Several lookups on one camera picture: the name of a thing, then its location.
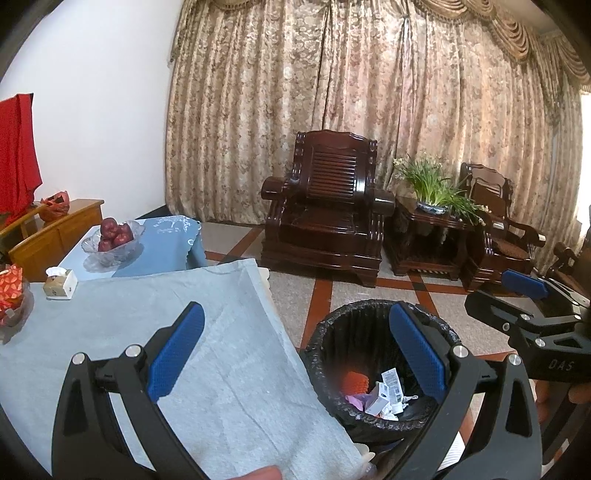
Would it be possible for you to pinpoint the wooden television cabinet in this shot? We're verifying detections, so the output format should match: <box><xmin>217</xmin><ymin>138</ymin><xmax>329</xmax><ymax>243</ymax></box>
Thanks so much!
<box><xmin>0</xmin><ymin>198</ymin><xmax>105</xmax><ymax>282</ymax></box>

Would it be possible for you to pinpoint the person's left hand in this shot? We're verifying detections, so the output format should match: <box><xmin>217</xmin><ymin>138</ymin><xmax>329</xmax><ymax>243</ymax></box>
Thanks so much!
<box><xmin>239</xmin><ymin>465</ymin><xmax>283</xmax><ymax>480</ymax></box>

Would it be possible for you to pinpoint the dark wooden side table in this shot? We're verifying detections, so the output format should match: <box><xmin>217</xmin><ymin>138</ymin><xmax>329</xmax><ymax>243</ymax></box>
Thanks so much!
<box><xmin>383</xmin><ymin>196</ymin><xmax>469</xmax><ymax>281</ymax></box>

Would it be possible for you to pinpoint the white paper packet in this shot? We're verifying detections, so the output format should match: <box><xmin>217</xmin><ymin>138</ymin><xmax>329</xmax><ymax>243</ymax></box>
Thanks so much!
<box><xmin>379</xmin><ymin>368</ymin><xmax>403</xmax><ymax>398</ymax></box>

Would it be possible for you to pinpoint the black bin with liner bag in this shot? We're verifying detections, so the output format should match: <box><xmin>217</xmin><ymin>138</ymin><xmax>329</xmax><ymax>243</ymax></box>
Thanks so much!
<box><xmin>299</xmin><ymin>299</ymin><xmax>462</xmax><ymax>446</ymax></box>

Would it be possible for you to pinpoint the red cloth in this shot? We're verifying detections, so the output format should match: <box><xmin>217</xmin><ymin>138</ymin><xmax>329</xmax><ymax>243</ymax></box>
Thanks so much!
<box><xmin>0</xmin><ymin>93</ymin><xmax>43</xmax><ymax>227</ymax></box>

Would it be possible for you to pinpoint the small white carton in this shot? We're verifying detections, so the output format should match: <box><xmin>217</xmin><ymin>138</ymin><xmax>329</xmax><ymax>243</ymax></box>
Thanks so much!
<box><xmin>365</xmin><ymin>383</ymin><xmax>393</xmax><ymax>416</ymax></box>

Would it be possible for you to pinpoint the glass fruit bowl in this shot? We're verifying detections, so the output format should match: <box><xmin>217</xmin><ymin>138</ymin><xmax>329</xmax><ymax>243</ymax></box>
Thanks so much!
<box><xmin>82</xmin><ymin>220</ymin><xmax>146</xmax><ymax>267</ymax></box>

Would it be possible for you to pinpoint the potted narcissus plant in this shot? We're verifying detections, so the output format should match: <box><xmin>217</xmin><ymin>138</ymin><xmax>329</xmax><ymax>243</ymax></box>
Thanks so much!
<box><xmin>392</xmin><ymin>154</ymin><xmax>490</xmax><ymax>227</ymax></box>

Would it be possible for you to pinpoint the red woven basket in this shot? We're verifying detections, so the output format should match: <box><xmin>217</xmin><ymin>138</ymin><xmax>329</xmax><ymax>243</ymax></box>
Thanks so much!
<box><xmin>39</xmin><ymin>191</ymin><xmax>71</xmax><ymax>222</ymax></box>

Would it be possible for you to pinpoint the dark wooden armchair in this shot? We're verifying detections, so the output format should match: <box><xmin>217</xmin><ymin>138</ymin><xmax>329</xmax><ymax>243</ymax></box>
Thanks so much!
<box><xmin>551</xmin><ymin>242</ymin><xmax>591</xmax><ymax>287</ymax></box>
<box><xmin>261</xmin><ymin>130</ymin><xmax>397</xmax><ymax>288</ymax></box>
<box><xmin>459</xmin><ymin>162</ymin><xmax>546</xmax><ymax>292</ymax></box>

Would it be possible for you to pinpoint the person's right hand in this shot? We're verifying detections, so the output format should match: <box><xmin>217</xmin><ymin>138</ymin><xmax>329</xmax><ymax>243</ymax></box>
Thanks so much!
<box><xmin>567</xmin><ymin>382</ymin><xmax>591</xmax><ymax>406</ymax></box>

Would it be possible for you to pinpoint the dark blue embroidered tablecloth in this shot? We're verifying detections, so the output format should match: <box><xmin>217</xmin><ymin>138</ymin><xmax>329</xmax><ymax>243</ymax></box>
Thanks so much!
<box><xmin>58</xmin><ymin>216</ymin><xmax>208</xmax><ymax>281</ymax></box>

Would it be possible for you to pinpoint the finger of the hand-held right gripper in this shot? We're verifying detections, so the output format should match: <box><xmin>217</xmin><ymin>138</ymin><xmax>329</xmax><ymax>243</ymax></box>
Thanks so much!
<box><xmin>464</xmin><ymin>290</ymin><xmax>578</xmax><ymax>344</ymax></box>
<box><xmin>501</xmin><ymin>269</ymin><xmax>589</xmax><ymax>315</ymax></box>

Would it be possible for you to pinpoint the beige patterned curtain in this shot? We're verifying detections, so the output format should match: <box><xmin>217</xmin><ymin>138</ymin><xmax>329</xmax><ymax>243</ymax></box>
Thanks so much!
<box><xmin>164</xmin><ymin>0</ymin><xmax>591</xmax><ymax>273</ymax></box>

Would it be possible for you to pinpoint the red printed box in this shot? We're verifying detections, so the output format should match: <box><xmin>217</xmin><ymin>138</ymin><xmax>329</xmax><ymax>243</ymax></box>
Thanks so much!
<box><xmin>0</xmin><ymin>264</ymin><xmax>25</xmax><ymax>317</ymax></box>

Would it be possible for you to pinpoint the white paper scrap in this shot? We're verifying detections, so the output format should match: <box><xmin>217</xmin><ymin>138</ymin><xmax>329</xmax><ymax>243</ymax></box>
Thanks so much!
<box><xmin>392</xmin><ymin>394</ymin><xmax>419</xmax><ymax>416</ymax></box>

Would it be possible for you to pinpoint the orange foam fruit net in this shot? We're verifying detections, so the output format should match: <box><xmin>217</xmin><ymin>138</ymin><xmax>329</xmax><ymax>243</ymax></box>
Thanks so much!
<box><xmin>341</xmin><ymin>370</ymin><xmax>370</xmax><ymax>393</ymax></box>

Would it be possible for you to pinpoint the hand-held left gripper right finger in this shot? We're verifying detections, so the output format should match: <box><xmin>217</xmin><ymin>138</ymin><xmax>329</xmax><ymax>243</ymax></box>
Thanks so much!
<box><xmin>389</xmin><ymin>302</ymin><xmax>543</xmax><ymax>480</ymax></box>

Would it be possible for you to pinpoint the beige tissue box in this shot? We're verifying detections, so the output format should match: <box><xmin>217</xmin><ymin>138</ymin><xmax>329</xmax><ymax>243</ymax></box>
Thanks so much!
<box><xmin>43</xmin><ymin>267</ymin><xmax>78</xmax><ymax>301</ymax></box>

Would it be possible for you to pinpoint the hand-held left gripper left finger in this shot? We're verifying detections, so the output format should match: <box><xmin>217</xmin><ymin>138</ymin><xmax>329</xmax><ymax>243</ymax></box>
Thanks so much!
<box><xmin>52</xmin><ymin>301</ymin><xmax>206</xmax><ymax>480</ymax></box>

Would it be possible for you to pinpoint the clear glass dish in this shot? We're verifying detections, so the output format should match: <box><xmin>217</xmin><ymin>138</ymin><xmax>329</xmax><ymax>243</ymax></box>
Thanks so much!
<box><xmin>0</xmin><ymin>277</ymin><xmax>35</xmax><ymax>344</ymax></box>

